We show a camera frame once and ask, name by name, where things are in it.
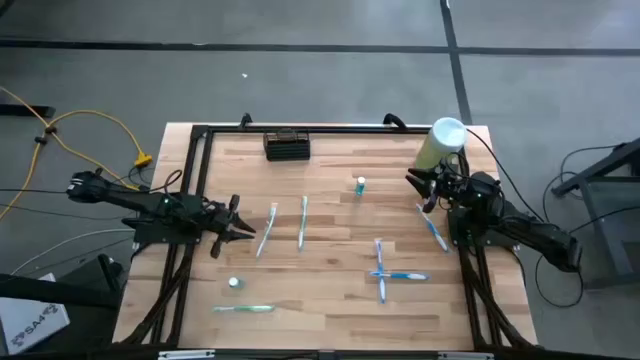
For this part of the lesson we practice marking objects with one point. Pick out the silver metal bracket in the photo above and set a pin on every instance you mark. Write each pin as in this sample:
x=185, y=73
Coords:
x=185, y=355
x=465, y=356

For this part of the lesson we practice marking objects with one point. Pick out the blue toothbrush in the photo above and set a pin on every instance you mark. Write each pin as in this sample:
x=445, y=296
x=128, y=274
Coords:
x=432, y=227
x=379, y=260
x=405, y=275

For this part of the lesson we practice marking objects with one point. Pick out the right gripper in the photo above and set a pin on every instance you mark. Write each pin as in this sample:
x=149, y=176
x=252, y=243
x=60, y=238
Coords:
x=447, y=190

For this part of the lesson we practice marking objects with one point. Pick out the black aluminium table frame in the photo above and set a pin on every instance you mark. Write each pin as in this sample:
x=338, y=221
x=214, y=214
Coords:
x=350, y=130

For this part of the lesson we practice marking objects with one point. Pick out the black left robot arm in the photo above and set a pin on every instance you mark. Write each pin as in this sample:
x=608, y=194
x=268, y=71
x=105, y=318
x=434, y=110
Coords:
x=125, y=200

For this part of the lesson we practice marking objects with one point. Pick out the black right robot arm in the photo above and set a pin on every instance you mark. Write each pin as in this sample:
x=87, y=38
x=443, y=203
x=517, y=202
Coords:
x=525, y=225

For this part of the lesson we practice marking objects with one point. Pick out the black flat bar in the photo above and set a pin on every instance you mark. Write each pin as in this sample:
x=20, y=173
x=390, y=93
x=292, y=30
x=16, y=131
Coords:
x=25, y=111

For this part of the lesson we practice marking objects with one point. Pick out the white printed cardboard box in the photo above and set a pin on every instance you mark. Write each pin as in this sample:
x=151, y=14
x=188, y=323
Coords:
x=30, y=320

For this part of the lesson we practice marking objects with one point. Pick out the green toothbrush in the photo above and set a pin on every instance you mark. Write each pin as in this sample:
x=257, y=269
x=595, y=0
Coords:
x=266, y=232
x=302, y=225
x=242, y=309

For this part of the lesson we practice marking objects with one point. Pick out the black metal cart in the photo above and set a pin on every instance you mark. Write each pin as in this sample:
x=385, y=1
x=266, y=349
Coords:
x=590, y=172

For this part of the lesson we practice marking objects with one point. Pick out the green disinfecting wipes canister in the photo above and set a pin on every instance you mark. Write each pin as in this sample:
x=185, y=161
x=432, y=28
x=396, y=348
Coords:
x=440, y=145

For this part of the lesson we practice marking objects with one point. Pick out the black stand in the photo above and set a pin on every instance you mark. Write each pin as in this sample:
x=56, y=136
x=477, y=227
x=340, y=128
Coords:
x=50, y=292

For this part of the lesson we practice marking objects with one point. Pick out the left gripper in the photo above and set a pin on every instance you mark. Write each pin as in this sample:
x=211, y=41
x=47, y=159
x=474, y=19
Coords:
x=220, y=220

